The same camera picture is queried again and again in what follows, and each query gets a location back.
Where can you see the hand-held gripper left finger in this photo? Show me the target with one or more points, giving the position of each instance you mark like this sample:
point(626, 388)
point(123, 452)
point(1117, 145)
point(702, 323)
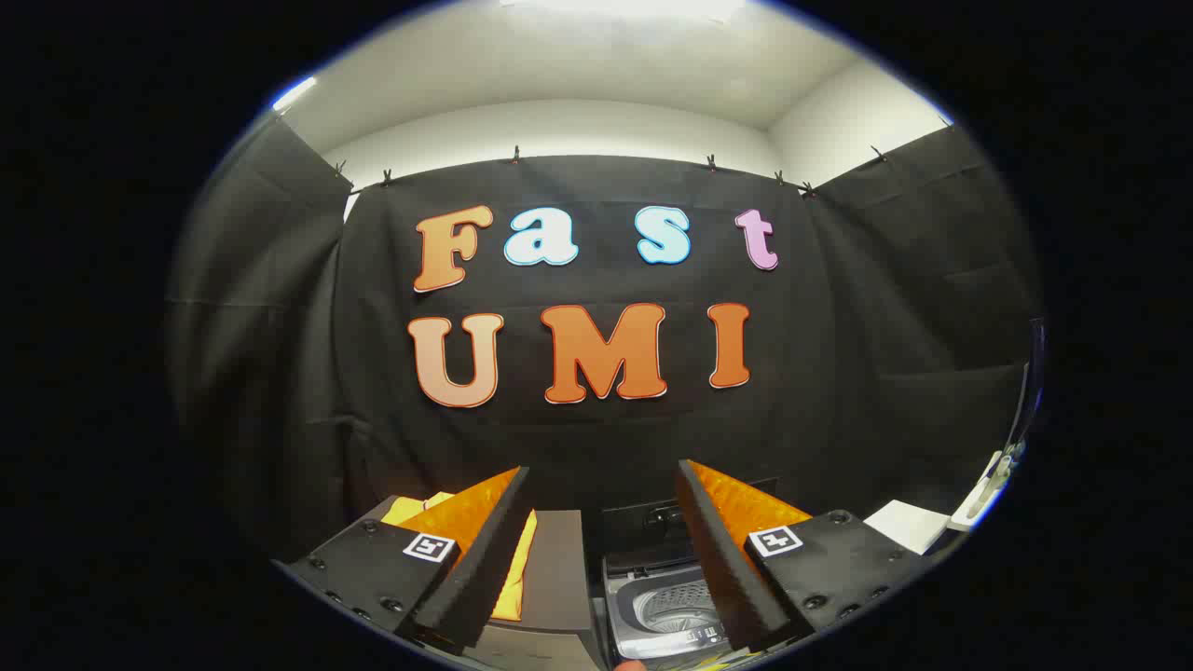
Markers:
point(471, 578)

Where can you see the grey washing machine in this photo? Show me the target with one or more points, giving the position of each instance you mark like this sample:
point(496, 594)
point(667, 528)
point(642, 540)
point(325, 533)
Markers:
point(666, 610)

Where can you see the black backdrop cloth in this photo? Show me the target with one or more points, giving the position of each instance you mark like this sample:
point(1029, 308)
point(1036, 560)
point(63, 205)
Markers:
point(839, 354)

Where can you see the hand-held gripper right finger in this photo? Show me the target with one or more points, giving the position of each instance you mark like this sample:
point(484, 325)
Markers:
point(732, 578)

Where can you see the white plastic object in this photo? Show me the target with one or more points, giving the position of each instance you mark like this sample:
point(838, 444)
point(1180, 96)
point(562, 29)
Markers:
point(983, 489)

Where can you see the yellow polo shirt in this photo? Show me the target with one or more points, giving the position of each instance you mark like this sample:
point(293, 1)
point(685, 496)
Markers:
point(517, 578)

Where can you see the row of black clips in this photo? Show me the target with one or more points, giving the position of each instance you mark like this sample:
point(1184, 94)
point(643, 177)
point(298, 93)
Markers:
point(514, 155)

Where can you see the white sheet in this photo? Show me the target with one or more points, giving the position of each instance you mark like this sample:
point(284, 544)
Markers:
point(904, 524)

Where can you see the clear washing machine lid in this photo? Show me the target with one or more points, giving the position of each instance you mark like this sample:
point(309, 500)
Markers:
point(643, 524)

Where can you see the grey platform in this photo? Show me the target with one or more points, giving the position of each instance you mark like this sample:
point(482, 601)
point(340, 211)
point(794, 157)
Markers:
point(559, 578)

